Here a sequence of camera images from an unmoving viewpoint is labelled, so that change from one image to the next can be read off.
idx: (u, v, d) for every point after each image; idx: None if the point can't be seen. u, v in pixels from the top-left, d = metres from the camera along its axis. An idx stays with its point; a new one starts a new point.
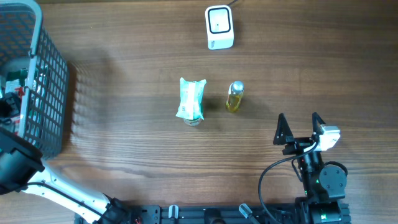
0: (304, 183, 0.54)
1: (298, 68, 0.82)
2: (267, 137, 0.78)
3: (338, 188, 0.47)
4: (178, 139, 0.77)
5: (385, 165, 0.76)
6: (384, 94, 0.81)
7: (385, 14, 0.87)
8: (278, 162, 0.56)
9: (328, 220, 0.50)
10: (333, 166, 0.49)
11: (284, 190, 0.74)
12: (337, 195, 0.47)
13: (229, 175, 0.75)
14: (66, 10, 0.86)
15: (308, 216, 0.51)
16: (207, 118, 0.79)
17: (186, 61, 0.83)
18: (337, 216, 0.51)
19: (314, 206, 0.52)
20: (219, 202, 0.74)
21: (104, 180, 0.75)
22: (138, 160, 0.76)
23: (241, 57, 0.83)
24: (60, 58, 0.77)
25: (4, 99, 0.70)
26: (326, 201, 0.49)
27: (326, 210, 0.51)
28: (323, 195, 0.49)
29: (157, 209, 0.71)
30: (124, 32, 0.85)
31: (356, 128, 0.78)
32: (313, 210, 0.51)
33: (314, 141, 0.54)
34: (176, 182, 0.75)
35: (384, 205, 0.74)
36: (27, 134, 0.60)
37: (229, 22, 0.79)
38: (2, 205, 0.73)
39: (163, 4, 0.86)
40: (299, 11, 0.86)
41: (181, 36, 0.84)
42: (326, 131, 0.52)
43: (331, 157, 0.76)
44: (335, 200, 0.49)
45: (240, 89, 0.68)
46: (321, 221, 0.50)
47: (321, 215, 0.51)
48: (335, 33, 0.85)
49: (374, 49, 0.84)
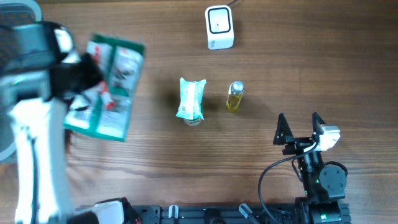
0: (305, 183, 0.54)
1: (298, 68, 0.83)
2: (267, 137, 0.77)
3: (337, 188, 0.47)
4: (178, 139, 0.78)
5: (385, 165, 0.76)
6: (384, 94, 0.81)
7: (385, 14, 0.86)
8: (278, 161, 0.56)
9: (328, 220, 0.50)
10: (333, 166, 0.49)
11: (284, 190, 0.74)
12: (337, 195, 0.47)
13: (229, 175, 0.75)
14: (66, 10, 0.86)
15: (308, 216, 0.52)
16: (207, 118, 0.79)
17: (186, 61, 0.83)
18: (337, 217, 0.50)
19: (314, 206, 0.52)
20: (219, 202, 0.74)
21: (104, 180, 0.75)
22: (138, 160, 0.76)
23: (241, 57, 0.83)
24: (120, 82, 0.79)
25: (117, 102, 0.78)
26: (326, 201, 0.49)
27: (326, 210, 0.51)
28: (322, 195, 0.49)
29: (157, 209, 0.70)
30: (124, 32, 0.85)
31: (356, 128, 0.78)
32: (313, 210, 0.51)
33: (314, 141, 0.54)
34: (176, 182, 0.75)
35: (384, 205, 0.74)
36: None
37: (229, 22, 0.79)
38: (2, 204, 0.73)
39: (163, 4, 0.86)
40: (300, 11, 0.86)
41: (181, 36, 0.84)
42: (326, 130, 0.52)
43: (330, 157, 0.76)
44: (336, 200, 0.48)
45: (240, 89, 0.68)
46: (321, 222, 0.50)
47: (321, 215, 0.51)
48: (335, 33, 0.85)
49: (374, 50, 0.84)
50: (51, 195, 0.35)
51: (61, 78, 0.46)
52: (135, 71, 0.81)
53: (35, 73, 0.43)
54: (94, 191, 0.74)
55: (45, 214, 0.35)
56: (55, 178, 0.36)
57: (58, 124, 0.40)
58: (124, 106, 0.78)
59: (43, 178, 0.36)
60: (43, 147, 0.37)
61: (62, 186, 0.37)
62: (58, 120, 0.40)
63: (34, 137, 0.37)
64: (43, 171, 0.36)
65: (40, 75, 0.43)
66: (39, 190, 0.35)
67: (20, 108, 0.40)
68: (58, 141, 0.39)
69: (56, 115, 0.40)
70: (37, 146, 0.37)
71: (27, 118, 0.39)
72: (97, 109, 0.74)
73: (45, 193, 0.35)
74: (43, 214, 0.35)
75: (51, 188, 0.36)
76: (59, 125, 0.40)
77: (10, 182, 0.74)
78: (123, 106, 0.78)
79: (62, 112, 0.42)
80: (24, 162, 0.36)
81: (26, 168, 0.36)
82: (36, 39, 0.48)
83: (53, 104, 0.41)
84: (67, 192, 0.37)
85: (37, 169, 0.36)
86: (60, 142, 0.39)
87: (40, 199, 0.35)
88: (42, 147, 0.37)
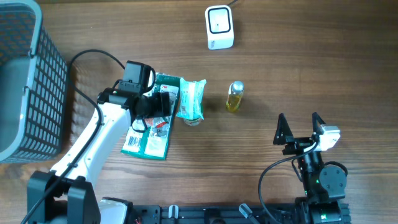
0: (304, 182, 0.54)
1: (298, 67, 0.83)
2: (267, 137, 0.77)
3: (338, 188, 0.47)
4: (178, 139, 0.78)
5: (385, 165, 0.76)
6: (384, 94, 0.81)
7: (385, 14, 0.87)
8: (278, 162, 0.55)
9: (328, 220, 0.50)
10: (334, 167, 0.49)
11: (284, 190, 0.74)
12: (338, 195, 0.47)
13: (229, 175, 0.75)
14: (66, 10, 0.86)
15: (308, 216, 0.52)
16: (207, 118, 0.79)
17: (186, 61, 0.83)
18: (337, 217, 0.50)
19: (314, 206, 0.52)
20: (219, 202, 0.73)
21: (104, 180, 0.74)
22: (138, 160, 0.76)
23: (241, 57, 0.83)
24: None
25: (159, 128, 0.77)
26: (326, 201, 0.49)
27: (326, 210, 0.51)
28: (322, 194, 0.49)
29: (157, 209, 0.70)
30: (124, 32, 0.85)
31: (356, 128, 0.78)
32: (313, 210, 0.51)
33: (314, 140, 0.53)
34: (176, 182, 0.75)
35: (384, 205, 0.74)
36: (27, 134, 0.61)
37: (229, 22, 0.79)
38: (2, 204, 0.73)
39: (163, 4, 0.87)
40: (300, 11, 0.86)
41: (181, 36, 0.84)
42: (326, 130, 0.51)
43: (330, 157, 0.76)
44: (335, 200, 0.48)
45: (240, 89, 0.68)
46: (321, 222, 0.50)
47: (321, 214, 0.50)
48: (334, 32, 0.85)
49: (374, 50, 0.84)
50: (87, 164, 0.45)
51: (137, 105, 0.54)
52: (175, 99, 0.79)
53: (122, 98, 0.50)
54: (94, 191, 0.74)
55: (75, 175, 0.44)
56: (97, 154, 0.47)
57: (123, 126, 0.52)
58: (166, 131, 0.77)
59: (92, 150, 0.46)
60: (104, 134, 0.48)
61: (97, 163, 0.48)
62: (122, 124, 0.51)
63: (104, 124, 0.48)
64: (95, 145, 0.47)
65: (124, 101, 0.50)
66: (82, 157, 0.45)
67: (106, 106, 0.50)
68: (113, 134, 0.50)
69: (124, 119, 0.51)
70: (101, 132, 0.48)
71: (107, 109, 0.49)
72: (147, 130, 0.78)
73: (84, 160, 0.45)
74: (74, 173, 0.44)
75: (91, 158, 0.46)
76: (121, 126, 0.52)
77: (10, 182, 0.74)
78: (165, 131, 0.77)
79: (127, 123, 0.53)
80: (87, 134, 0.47)
81: (85, 137, 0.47)
82: (137, 76, 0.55)
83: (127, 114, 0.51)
84: (96, 168, 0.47)
85: (93, 141, 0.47)
86: (116, 135, 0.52)
87: (79, 162, 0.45)
88: (104, 133, 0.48)
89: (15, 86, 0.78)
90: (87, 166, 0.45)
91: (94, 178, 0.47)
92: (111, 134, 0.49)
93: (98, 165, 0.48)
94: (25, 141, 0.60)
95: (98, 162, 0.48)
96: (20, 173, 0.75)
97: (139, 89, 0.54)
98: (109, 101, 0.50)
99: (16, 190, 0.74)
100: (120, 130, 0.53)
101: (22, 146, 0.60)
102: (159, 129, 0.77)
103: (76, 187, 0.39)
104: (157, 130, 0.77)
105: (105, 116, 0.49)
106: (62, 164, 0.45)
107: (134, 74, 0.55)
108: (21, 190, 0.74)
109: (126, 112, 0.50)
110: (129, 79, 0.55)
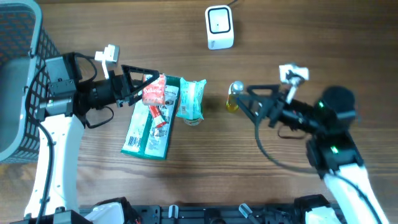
0: (300, 126, 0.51)
1: (298, 67, 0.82)
2: (267, 137, 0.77)
3: (346, 107, 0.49)
4: (178, 139, 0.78)
5: (385, 165, 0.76)
6: (384, 94, 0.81)
7: (385, 14, 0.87)
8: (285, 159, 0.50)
9: (341, 154, 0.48)
10: (335, 89, 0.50)
11: (284, 190, 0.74)
12: (347, 113, 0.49)
13: (229, 175, 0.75)
14: (66, 10, 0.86)
15: (317, 154, 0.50)
16: (207, 118, 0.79)
17: (186, 61, 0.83)
18: (352, 152, 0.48)
19: (321, 140, 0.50)
20: (219, 202, 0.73)
21: (105, 180, 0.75)
22: (138, 160, 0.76)
23: (241, 57, 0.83)
24: (163, 108, 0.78)
25: (159, 128, 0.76)
26: (336, 131, 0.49)
27: (336, 144, 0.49)
28: (329, 121, 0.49)
29: (157, 209, 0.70)
30: (124, 32, 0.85)
31: (356, 128, 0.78)
32: (323, 147, 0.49)
33: (291, 78, 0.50)
34: (176, 182, 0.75)
35: (384, 206, 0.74)
36: (27, 134, 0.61)
37: (229, 22, 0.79)
38: (2, 204, 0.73)
39: (163, 4, 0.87)
40: (300, 11, 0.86)
41: (181, 36, 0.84)
42: (293, 67, 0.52)
43: None
44: (349, 121, 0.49)
45: (240, 89, 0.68)
46: (334, 156, 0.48)
47: (333, 149, 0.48)
48: (335, 32, 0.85)
49: (374, 50, 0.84)
50: (60, 192, 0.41)
51: (82, 105, 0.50)
52: (175, 99, 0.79)
53: (61, 106, 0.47)
54: (94, 191, 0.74)
55: (52, 208, 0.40)
56: (66, 177, 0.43)
57: (79, 134, 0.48)
58: (165, 131, 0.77)
59: (58, 176, 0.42)
60: (61, 154, 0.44)
61: (71, 185, 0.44)
62: (77, 134, 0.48)
63: (56, 142, 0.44)
64: (58, 168, 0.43)
65: (65, 110, 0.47)
66: (51, 187, 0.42)
67: (48, 121, 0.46)
68: (73, 148, 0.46)
69: (74, 128, 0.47)
70: (57, 152, 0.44)
71: (53, 126, 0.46)
72: (147, 131, 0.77)
73: (55, 189, 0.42)
74: (49, 208, 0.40)
75: (60, 185, 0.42)
76: (77, 136, 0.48)
77: (10, 182, 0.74)
78: (164, 131, 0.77)
79: (81, 129, 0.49)
80: (43, 161, 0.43)
81: (44, 165, 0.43)
82: (65, 73, 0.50)
83: (74, 121, 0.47)
84: (72, 191, 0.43)
85: (54, 167, 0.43)
86: (78, 145, 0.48)
87: (50, 194, 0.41)
88: (60, 151, 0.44)
89: (15, 86, 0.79)
90: (60, 194, 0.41)
91: (75, 203, 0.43)
92: (69, 149, 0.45)
93: (73, 188, 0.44)
94: (25, 140, 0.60)
95: (72, 184, 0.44)
96: (20, 173, 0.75)
97: (74, 85, 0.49)
98: (51, 115, 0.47)
99: (16, 190, 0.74)
100: (78, 139, 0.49)
101: (22, 147, 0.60)
102: (159, 129, 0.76)
103: (59, 218, 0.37)
104: (157, 130, 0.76)
105: (53, 133, 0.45)
106: (34, 205, 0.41)
107: (60, 71, 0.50)
108: (20, 190, 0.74)
109: (73, 118, 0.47)
110: (58, 79, 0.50)
